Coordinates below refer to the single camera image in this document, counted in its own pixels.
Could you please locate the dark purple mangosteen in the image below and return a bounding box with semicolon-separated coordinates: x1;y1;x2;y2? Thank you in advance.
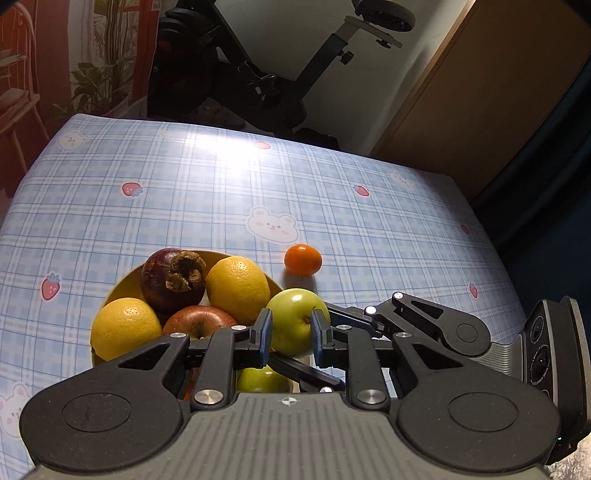
141;248;208;315

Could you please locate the black exercise bike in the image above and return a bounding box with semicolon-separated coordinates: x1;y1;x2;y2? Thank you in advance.
147;0;416;144

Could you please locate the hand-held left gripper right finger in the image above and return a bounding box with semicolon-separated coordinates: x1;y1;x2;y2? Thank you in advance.
311;309;467;411

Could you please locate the wooden cabinet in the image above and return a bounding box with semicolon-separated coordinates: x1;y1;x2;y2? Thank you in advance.
369;0;578;201

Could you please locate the large yellow orange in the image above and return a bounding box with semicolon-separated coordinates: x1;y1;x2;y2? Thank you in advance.
90;298;163;362

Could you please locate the red apple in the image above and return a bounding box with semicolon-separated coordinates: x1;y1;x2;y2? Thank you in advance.
161;305;238;342

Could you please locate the blue plaid tablecloth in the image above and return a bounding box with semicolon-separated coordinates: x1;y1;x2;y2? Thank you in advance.
0;113;527;467

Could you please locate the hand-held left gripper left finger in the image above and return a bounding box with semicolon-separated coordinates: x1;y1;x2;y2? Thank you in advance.
117;308;272;411

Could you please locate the large tangerine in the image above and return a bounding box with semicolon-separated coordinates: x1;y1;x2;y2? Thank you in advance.
284;244;322;277

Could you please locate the dark blue curtain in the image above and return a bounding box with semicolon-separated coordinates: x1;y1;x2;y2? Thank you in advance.
471;65;591;324

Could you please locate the round cream plate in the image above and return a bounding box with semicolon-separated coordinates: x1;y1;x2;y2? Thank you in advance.
90;249;289;370

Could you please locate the small green apple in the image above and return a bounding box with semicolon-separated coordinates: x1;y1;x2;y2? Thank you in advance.
265;288;331;358
235;364;291;394

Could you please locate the white fluffy cloth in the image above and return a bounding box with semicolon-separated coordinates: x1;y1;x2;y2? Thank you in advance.
545;450;591;480

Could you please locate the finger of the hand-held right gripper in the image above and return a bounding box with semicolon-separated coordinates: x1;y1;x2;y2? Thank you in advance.
323;292;458;352
270;353;346;394

